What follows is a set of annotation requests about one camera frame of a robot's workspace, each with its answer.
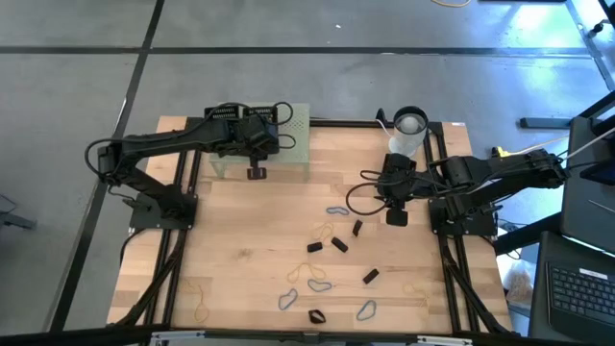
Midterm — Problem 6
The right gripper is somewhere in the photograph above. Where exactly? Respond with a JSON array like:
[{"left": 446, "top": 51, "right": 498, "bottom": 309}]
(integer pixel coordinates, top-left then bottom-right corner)
[{"left": 376, "top": 153, "right": 421, "bottom": 228}]

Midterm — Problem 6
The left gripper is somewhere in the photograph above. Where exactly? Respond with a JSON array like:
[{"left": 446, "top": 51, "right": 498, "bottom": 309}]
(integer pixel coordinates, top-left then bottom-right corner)
[{"left": 223, "top": 116, "right": 282, "bottom": 182}]

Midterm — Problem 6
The yellow rubber band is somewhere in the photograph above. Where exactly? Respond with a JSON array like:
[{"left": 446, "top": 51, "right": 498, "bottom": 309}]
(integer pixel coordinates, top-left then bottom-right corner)
[
  {"left": 402, "top": 282, "right": 430, "bottom": 308},
  {"left": 311, "top": 221, "right": 335, "bottom": 246},
  {"left": 286, "top": 260, "right": 328, "bottom": 284},
  {"left": 180, "top": 280, "right": 210, "bottom": 323}
]

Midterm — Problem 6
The white small table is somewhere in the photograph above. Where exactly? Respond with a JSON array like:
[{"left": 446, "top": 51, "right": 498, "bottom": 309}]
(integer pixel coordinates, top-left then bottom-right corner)
[{"left": 209, "top": 102, "right": 311, "bottom": 182}]

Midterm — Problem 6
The plastic bag of rubber bands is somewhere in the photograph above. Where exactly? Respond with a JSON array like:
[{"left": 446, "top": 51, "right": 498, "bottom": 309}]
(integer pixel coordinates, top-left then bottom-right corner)
[{"left": 504, "top": 268, "right": 534, "bottom": 305}]

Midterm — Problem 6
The black floor bar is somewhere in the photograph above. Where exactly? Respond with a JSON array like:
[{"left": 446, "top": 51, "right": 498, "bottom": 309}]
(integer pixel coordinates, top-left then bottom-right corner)
[{"left": 519, "top": 116, "right": 573, "bottom": 130}]

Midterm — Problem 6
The dark grey monitor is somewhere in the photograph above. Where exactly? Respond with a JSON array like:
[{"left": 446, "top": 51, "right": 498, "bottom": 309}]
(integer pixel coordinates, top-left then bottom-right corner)
[{"left": 559, "top": 90, "right": 615, "bottom": 254}]

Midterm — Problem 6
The dark laptop with keyboard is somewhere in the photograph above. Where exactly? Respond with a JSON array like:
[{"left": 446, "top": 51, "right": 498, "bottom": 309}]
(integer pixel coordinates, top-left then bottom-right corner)
[{"left": 528, "top": 230, "right": 615, "bottom": 346}]

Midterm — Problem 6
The grey chair base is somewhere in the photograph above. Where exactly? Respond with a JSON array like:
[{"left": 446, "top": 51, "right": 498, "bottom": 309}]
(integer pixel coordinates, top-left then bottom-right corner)
[{"left": 0, "top": 191, "right": 37, "bottom": 231}]

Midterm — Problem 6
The white lamp cable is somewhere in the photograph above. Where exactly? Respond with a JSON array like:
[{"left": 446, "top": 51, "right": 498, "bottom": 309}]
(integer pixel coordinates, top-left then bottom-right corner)
[{"left": 375, "top": 117, "right": 393, "bottom": 143}]

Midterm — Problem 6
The black aluminium table frame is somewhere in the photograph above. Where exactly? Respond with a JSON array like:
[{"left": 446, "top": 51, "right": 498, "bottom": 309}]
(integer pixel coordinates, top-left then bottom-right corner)
[{"left": 114, "top": 116, "right": 513, "bottom": 335}]

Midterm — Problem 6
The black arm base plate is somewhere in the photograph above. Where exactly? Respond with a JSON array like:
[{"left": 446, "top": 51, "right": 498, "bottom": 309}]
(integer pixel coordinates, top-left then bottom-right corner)
[
  {"left": 429, "top": 199, "right": 499, "bottom": 237},
  {"left": 128, "top": 191, "right": 199, "bottom": 231}
]

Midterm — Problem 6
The yellow extension cord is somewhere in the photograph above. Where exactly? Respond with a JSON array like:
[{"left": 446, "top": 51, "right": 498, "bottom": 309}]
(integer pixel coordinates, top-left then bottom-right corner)
[{"left": 491, "top": 136, "right": 571, "bottom": 163}]

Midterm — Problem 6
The grey metal frame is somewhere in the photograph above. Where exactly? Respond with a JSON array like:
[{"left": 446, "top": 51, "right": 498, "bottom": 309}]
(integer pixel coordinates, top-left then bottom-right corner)
[{"left": 565, "top": 0, "right": 615, "bottom": 92}]

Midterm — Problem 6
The black camera mounting rail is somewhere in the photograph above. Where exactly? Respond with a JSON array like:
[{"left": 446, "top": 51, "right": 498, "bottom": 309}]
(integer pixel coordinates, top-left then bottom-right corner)
[{"left": 0, "top": 325, "right": 615, "bottom": 346}]

